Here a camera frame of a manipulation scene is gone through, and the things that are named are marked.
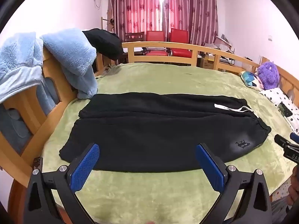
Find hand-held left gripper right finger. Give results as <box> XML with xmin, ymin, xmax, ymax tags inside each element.
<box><xmin>196</xmin><ymin>143</ymin><xmax>273</xmax><ymax>224</ymax></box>

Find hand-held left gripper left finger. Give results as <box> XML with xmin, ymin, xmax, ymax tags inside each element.
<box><xmin>23</xmin><ymin>143</ymin><xmax>100</xmax><ymax>224</ymax></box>

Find black pants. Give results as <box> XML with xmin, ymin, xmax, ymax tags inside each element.
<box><xmin>59</xmin><ymin>93</ymin><xmax>272</xmax><ymax>173</ymax></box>

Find person's right hand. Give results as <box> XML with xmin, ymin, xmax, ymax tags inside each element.
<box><xmin>287</xmin><ymin>168</ymin><xmax>299</xmax><ymax>206</ymax></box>

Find white floral quilt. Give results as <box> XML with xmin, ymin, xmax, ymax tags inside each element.
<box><xmin>259</xmin><ymin>87</ymin><xmax>299</xmax><ymax>133</ymax></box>

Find person's grey clothing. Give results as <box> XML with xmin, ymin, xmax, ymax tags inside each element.
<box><xmin>271</xmin><ymin>196</ymin><xmax>292</xmax><ymax>224</ymax></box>

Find purple plush toy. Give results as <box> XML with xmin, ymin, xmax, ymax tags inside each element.
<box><xmin>257</xmin><ymin>61</ymin><xmax>280</xmax><ymax>90</ymax></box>

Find geometric print pillow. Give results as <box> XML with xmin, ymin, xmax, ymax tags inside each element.
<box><xmin>240</xmin><ymin>71</ymin><xmax>264</xmax><ymax>91</ymax></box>

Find green fleece blanket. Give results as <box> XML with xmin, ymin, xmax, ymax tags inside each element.
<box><xmin>42</xmin><ymin>62</ymin><xmax>299</xmax><ymax>224</ymax></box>

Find cluttered desk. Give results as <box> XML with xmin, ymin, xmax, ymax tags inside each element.
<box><xmin>197</xmin><ymin>35</ymin><xmax>237</xmax><ymax>70</ymax></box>

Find light blue fleece garment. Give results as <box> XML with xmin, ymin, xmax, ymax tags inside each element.
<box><xmin>0</xmin><ymin>31</ymin><xmax>44</xmax><ymax>104</ymax></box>
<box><xmin>40</xmin><ymin>28</ymin><xmax>98</xmax><ymax>99</ymax></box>

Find black garment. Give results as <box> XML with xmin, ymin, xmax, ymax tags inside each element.
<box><xmin>82</xmin><ymin>28</ymin><xmax>124</xmax><ymax>60</ymax></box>

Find red chair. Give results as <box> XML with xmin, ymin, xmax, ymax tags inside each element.
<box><xmin>169</xmin><ymin>28</ymin><xmax>194</xmax><ymax>58</ymax></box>
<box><xmin>145</xmin><ymin>30</ymin><xmax>169</xmax><ymax>57</ymax></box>

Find dark wooden chair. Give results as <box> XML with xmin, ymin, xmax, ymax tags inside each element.
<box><xmin>125</xmin><ymin>31</ymin><xmax>146</xmax><ymax>43</ymax></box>

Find wooden coat rack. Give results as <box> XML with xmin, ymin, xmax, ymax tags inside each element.
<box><xmin>101</xmin><ymin>16</ymin><xmax>116</xmax><ymax>32</ymax></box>

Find red floral curtain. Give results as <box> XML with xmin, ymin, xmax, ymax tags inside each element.
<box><xmin>107</xmin><ymin>0</ymin><xmax>163</xmax><ymax>40</ymax></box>
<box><xmin>162</xmin><ymin>0</ymin><xmax>219</xmax><ymax>46</ymax></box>

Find wooden bed frame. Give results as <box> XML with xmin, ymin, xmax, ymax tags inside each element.
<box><xmin>0</xmin><ymin>41</ymin><xmax>299</xmax><ymax>224</ymax></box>

